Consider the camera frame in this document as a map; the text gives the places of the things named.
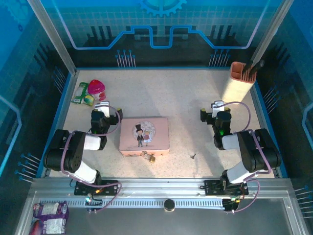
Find purple red snack packet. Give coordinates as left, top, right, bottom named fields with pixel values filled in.
left=28, top=216, right=68, bottom=235

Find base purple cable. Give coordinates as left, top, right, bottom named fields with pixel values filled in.
left=224, top=178, right=261, bottom=214
left=85, top=182, right=122, bottom=213

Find black round knob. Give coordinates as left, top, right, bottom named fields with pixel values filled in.
left=164, top=199, right=176, bottom=212

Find black utensil handle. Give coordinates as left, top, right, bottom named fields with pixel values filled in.
left=249, top=59, right=266, bottom=78
left=241, top=62, right=255, bottom=80

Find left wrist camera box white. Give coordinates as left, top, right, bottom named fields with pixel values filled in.
left=94, top=101, right=111, bottom=118

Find slotted grey cable duct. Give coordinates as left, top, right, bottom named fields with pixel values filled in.
left=39, top=199, right=226, bottom=209

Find brass padlock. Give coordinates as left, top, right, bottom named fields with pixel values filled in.
left=141, top=151, right=157, bottom=164

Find pink tin box cartoon couple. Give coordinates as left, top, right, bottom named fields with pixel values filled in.
left=119, top=117, right=170, bottom=157

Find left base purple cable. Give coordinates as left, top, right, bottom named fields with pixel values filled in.
left=85, top=182, right=122, bottom=213

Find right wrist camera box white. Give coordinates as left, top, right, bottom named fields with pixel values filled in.
left=211, top=100, right=232, bottom=118

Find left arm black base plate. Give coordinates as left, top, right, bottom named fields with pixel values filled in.
left=74, top=180, right=119, bottom=196

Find beige orange utensil holder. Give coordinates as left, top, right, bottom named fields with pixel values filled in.
left=221, top=61, right=257, bottom=104

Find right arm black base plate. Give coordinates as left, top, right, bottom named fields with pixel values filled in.
left=204, top=180, right=249, bottom=196

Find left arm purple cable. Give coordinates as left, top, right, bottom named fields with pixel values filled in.
left=60, top=105, right=122, bottom=175

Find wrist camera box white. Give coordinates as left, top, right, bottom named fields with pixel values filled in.
left=211, top=100, right=232, bottom=118
left=94, top=101, right=111, bottom=118

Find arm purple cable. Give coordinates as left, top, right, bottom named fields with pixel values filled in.
left=222, top=101, right=272, bottom=175
left=60, top=105, right=122, bottom=175

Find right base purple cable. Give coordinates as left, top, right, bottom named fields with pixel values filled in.
left=224, top=178, right=261, bottom=214

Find green snack bag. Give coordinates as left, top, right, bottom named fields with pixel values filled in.
left=70, top=82, right=95, bottom=107

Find aluminium frame post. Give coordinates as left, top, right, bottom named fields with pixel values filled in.
left=248, top=0, right=295, bottom=68
left=26, top=0, right=79, bottom=75

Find aluminium front frame rail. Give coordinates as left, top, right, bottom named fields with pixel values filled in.
left=14, top=178, right=309, bottom=235

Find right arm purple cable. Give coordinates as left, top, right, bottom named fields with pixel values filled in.
left=222, top=101, right=272, bottom=175

